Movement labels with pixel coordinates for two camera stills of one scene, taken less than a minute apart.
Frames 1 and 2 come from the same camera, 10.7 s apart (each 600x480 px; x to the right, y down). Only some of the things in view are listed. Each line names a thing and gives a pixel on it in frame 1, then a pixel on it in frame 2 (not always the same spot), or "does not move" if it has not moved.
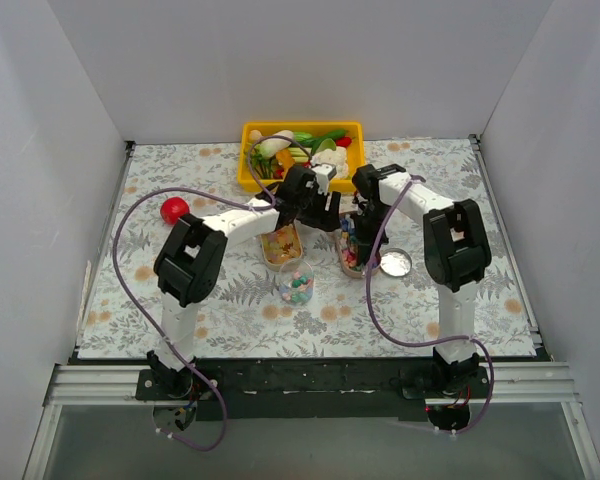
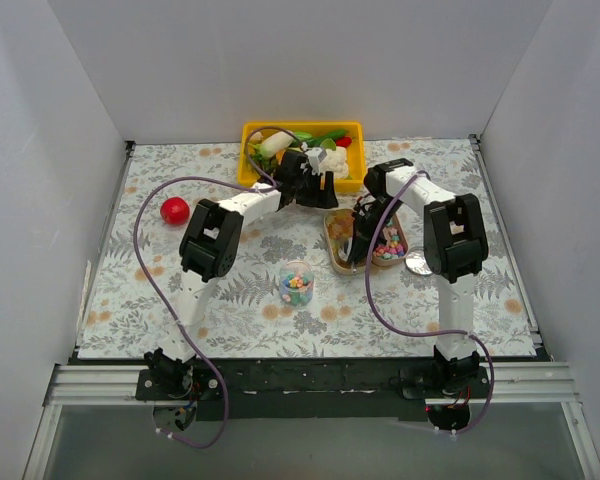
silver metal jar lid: [396, 262] to [416, 261]
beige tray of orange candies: [282, 248] to [338, 227]
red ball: [173, 208] does not move
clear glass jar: [296, 279] does not move
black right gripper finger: [377, 255] to [366, 242]
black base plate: [308, 389] does not move
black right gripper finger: [364, 247] does not move
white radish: [271, 145] does not move
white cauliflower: [337, 157] does not move
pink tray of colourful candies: [346, 238] to [392, 245]
